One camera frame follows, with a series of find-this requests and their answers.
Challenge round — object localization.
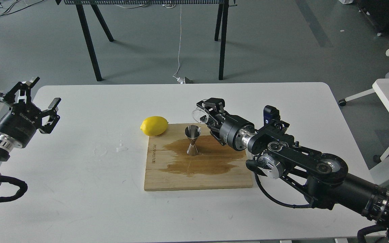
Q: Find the black left robotiq gripper body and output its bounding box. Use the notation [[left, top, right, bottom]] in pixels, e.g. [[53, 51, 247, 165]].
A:
[[0, 103, 42, 148]]

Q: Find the clear plastic measuring cup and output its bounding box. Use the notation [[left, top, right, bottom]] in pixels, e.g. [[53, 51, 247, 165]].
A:
[[192, 107, 209, 124]]

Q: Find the black metal table frame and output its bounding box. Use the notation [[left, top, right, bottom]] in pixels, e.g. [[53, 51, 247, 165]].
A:
[[64, 0, 236, 82]]

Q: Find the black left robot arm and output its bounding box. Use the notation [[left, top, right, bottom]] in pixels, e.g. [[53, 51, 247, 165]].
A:
[[0, 77, 61, 203]]

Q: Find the wooden cutting board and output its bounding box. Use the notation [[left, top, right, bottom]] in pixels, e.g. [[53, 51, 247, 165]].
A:
[[144, 124, 253, 192]]

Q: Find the yellow lemon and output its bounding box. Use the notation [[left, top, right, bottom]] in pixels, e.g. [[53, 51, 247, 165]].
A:
[[139, 116, 168, 136]]

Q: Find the white hanging cable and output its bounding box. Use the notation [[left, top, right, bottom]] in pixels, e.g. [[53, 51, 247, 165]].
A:
[[172, 3, 193, 84]]

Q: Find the steel double jigger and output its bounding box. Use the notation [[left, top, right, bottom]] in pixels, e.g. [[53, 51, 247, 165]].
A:
[[185, 125, 201, 156]]

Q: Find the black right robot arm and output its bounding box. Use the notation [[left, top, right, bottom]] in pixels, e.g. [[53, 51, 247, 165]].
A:
[[197, 98, 389, 243]]

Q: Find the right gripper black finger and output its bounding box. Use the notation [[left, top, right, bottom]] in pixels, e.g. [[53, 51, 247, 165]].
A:
[[207, 121, 229, 146], [196, 98, 226, 117]]

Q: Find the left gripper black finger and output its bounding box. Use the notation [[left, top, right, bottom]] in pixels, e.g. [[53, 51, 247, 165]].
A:
[[0, 77, 40, 109], [38, 98, 61, 134]]

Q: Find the black right robotiq gripper body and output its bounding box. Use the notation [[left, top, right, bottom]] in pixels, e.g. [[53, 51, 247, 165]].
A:
[[208, 114, 256, 151]]

